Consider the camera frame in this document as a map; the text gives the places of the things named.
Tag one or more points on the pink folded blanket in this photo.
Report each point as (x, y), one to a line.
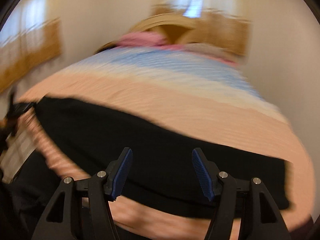
(147, 39)

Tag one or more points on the beige patterned curtain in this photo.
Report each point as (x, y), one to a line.
(222, 23)

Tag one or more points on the black pants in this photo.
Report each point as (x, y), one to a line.
(162, 175)

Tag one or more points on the cream wooden headboard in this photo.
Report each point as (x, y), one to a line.
(176, 28)

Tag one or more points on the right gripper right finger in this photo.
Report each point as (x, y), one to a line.
(261, 217)

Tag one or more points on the side window curtain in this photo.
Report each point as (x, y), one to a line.
(30, 37)

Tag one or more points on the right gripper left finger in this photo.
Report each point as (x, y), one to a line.
(61, 218)

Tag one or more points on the pink blue dotted bedspread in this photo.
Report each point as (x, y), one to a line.
(188, 94)

